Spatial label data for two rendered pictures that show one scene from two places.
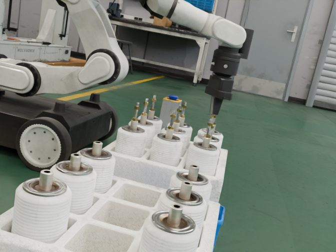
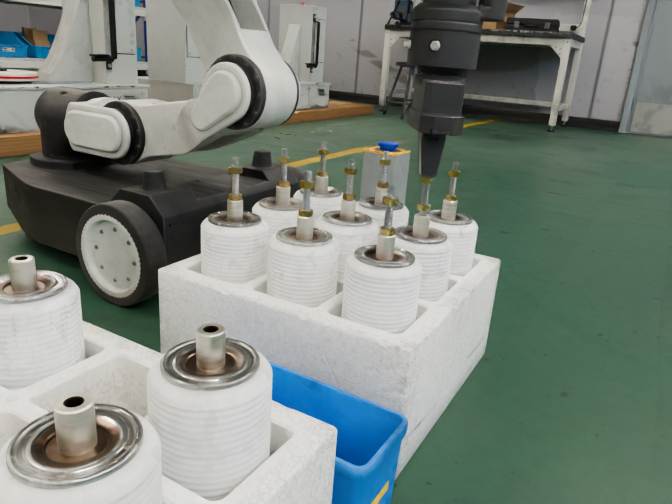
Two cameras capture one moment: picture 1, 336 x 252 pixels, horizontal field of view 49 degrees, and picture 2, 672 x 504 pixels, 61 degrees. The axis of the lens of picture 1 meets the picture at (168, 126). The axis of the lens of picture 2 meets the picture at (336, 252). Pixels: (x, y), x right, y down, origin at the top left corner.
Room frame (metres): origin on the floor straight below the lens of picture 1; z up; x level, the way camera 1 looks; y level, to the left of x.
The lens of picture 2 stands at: (0.47, -0.29, 0.49)
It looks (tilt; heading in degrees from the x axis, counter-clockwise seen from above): 19 degrees down; 20
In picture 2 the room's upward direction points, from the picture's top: 4 degrees clockwise
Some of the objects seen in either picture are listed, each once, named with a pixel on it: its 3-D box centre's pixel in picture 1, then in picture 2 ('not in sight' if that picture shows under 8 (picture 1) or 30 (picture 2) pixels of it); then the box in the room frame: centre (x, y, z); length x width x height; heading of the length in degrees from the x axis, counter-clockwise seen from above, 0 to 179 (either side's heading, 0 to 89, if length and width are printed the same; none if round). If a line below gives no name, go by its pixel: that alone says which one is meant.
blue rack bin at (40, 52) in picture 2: not in sight; (36, 45); (4.73, 4.32, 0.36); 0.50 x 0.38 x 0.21; 82
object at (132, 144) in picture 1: (128, 156); (234, 278); (1.16, 0.11, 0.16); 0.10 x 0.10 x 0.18
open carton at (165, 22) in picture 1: (164, 20); (494, 18); (6.03, 0.38, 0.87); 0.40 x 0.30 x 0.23; 67
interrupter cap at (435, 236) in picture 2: (208, 138); (420, 235); (1.24, -0.14, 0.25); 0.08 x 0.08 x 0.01
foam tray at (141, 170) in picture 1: (166, 174); (339, 316); (1.26, -0.03, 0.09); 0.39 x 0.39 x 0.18; 81
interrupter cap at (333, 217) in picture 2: (175, 130); (347, 218); (1.26, -0.03, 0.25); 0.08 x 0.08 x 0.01
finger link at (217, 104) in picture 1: (217, 106); (431, 153); (1.23, -0.15, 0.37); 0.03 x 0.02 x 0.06; 114
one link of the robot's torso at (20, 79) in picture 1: (22, 76); (127, 128); (1.59, 0.66, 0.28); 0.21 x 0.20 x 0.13; 81
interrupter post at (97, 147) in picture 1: (96, 148); (23, 274); (0.85, 0.16, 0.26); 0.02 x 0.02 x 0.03
